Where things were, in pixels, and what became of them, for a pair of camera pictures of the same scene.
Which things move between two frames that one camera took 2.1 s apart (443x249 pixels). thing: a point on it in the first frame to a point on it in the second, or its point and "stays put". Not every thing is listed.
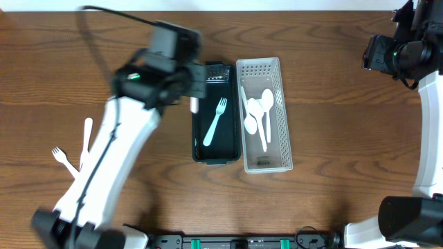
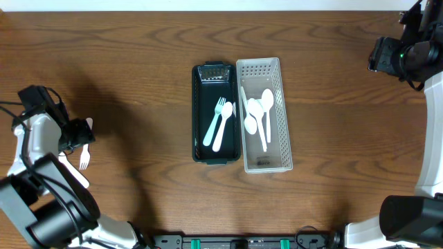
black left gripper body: x=198 y=81 to x=79 y=135
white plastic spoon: x=268 y=102 stays put
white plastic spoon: x=255 y=107 stays put
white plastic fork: x=88 y=128 stays put
